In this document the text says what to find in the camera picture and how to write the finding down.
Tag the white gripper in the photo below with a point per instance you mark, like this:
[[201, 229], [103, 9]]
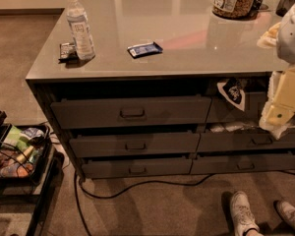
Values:
[[292, 36]]

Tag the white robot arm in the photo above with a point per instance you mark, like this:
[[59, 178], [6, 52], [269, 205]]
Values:
[[282, 37]]

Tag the grey drawer cabinet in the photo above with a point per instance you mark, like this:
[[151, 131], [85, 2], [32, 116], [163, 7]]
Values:
[[199, 50]]

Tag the large popcorn kernel jar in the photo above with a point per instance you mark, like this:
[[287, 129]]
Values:
[[232, 9]]

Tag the right white sneaker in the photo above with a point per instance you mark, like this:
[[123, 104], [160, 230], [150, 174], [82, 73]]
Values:
[[287, 212]]

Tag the white sneaker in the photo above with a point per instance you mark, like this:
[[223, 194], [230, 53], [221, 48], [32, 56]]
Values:
[[243, 220], [287, 212]]

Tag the left white sneaker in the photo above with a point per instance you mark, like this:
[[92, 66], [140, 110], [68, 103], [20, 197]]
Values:
[[243, 220]]

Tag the blue snack packet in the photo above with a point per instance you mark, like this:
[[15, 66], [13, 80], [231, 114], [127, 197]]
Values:
[[142, 50]]

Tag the clear plastic water bottle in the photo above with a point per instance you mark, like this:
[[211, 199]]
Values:
[[79, 25]]

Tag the green snack bag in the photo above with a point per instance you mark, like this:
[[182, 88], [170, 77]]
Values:
[[18, 139]]

